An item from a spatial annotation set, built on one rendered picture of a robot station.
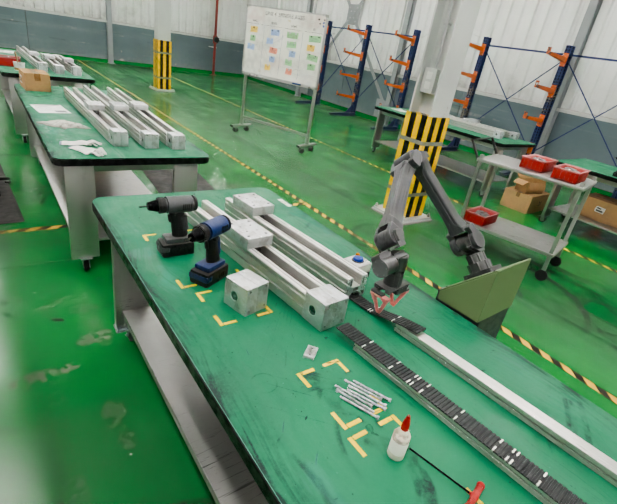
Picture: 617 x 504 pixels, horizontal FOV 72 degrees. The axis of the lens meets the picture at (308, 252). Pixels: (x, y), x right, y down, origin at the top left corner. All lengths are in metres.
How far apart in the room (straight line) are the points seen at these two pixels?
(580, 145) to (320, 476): 8.50
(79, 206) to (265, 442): 2.21
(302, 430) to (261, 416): 0.10
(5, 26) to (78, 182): 13.20
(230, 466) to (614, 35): 8.64
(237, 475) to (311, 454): 0.67
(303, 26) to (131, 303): 5.43
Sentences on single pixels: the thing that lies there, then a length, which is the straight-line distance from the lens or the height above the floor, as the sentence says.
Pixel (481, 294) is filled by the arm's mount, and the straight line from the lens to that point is 1.56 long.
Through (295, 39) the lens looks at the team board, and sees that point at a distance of 7.05.
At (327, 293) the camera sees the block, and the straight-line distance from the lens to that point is 1.31.
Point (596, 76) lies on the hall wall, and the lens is 9.13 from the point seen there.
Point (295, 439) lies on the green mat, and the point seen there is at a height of 0.78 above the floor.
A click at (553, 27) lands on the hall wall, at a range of 9.61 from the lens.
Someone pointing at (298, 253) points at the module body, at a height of 0.84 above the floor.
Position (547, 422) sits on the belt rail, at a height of 0.81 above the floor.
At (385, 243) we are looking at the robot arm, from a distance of 1.31.
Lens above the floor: 1.54
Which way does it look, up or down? 26 degrees down
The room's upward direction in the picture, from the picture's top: 10 degrees clockwise
